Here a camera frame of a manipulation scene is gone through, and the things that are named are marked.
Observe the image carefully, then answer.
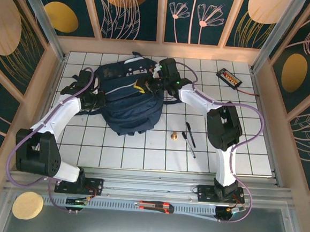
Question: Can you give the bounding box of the right aluminium frame post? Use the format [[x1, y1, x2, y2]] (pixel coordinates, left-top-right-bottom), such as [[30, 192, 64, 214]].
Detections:
[[249, 0, 307, 77]]

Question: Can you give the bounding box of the grey metal sheet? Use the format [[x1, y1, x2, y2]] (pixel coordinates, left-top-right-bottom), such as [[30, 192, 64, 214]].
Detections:
[[1, 187, 308, 232]]

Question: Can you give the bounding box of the silver pen with black cap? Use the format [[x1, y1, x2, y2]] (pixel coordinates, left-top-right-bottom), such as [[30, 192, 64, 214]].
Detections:
[[180, 131, 199, 159]]

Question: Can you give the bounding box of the thin red wire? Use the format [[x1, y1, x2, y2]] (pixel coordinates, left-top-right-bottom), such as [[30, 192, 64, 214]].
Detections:
[[236, 86, 261, 98]]

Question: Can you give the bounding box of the aluminium frame post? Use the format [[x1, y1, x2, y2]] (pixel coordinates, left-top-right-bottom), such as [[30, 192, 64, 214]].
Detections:
[[249, 0, 307, 77], [9, 0, 72, 63]]

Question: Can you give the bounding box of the round yellow sponge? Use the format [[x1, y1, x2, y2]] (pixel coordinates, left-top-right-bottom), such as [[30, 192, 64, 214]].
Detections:
[[11, 190, 45, 221]]

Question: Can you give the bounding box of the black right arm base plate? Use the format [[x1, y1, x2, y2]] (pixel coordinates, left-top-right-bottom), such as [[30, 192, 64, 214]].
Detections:
[[195, 184, 246, 206]]

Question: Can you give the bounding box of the black marker pen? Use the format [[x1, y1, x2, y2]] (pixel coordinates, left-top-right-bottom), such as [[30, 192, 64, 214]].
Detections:
[[183, 121, 198, 149]]

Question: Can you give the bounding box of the orange black utility knife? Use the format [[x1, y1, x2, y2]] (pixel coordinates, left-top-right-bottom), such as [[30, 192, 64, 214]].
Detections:
[[134, 199, 175, 215]]

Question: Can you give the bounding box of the left controller circuit board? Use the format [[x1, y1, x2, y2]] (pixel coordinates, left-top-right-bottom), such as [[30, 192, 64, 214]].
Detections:
[[65, 196, 90, 207]]

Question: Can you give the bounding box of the left aluminium frame post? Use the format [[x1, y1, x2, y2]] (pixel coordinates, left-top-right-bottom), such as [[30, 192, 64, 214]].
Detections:
[[9, 0, 72, 63]]

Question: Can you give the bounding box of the navy blue backpack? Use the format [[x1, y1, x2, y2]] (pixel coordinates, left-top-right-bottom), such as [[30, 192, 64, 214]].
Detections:
[[67, 46, 184, 141]]

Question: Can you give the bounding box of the controller circuit board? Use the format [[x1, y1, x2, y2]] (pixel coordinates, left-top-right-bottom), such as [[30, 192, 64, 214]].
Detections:
[[215, 204, 247, 223], [65, 196, 90, 207]]

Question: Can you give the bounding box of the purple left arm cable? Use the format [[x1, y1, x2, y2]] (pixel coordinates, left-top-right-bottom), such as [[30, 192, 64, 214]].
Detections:
[[4, 62, 105, 215]]

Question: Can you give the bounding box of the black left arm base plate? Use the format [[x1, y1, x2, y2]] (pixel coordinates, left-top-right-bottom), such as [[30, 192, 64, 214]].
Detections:
[[54, 175, 104, 197]]

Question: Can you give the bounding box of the right controller circuit board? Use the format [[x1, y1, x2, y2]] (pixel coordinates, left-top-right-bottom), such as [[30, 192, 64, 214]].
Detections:
[[215, 204, 247, 223]]

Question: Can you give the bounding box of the perforated grey cable tray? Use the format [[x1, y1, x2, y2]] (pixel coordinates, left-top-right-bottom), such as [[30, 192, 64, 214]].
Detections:
[[40, 192, 218, 221]]

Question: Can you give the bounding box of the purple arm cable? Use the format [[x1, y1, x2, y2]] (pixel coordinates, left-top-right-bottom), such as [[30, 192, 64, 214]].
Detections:
[[163, 61, 270, 227], [4, 62, 105, 215]]

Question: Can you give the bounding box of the aluminium extrusion rail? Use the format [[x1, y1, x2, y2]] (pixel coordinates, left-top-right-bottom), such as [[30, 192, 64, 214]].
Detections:
[[4, 159, 297, 213]]

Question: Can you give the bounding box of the black device with orange cells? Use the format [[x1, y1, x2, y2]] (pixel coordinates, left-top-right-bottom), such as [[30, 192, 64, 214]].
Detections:
[[215, 68, 244, 88]]

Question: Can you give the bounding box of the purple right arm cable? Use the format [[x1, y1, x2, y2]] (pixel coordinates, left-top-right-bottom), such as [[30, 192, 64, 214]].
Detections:
[[163, 61, 270, 227]]

